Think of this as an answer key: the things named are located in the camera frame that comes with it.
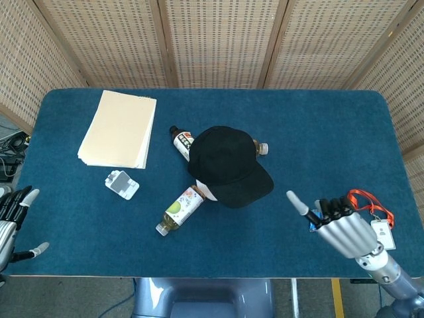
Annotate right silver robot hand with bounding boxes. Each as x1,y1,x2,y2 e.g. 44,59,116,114
286,189,382,260

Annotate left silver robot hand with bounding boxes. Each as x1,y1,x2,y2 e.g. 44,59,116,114
0,185,50,272

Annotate black baseball cap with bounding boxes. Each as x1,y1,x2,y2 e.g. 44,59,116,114
187,125,275,209

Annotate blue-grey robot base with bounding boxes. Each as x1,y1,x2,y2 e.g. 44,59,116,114
132,277,276,318

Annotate amber tea bottle white cap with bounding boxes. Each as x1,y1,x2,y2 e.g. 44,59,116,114
252,138,270,156

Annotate white foam mannequin head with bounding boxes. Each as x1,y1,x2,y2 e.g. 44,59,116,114
195,180,219,201

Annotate white ID badge card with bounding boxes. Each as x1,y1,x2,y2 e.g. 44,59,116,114
370,218,397,251

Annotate white table leg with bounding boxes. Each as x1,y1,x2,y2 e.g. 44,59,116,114
290,278,301,318

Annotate blue felt table cover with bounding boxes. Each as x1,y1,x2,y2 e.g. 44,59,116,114
6,87,419,278

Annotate stack of manila paper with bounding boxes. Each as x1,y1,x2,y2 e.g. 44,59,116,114
78,89,158,170

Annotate apple label tea bottle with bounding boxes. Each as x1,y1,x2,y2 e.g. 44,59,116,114
155,185,207,237

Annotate dark drink bottle black label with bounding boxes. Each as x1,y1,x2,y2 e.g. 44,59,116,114
169,125,196,163

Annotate woven folding screen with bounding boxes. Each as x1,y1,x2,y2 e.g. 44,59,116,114
0,0,424,173

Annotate orange lanyard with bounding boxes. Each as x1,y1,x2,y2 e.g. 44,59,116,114
346,188,395,229

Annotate black floor cables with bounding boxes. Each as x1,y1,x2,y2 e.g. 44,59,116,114
0,125,32,186

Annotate blue floor cable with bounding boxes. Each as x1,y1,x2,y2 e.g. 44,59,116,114
112,281,137,318

